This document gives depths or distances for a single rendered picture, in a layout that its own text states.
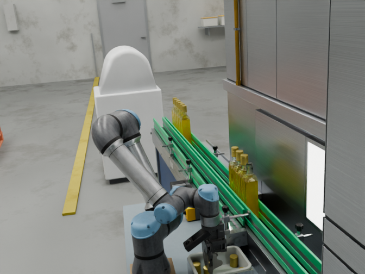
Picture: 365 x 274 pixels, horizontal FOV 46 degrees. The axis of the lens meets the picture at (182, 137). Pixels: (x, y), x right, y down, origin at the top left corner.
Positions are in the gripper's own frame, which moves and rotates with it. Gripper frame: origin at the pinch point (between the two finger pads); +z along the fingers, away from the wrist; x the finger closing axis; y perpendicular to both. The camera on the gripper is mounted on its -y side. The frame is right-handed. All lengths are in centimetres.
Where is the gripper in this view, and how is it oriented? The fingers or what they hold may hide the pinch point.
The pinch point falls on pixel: (207, 269)
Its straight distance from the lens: 178.6
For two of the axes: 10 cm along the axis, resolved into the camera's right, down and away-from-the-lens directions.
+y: 9.7, -1.4, 2.2
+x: -2.5, -2.7, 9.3
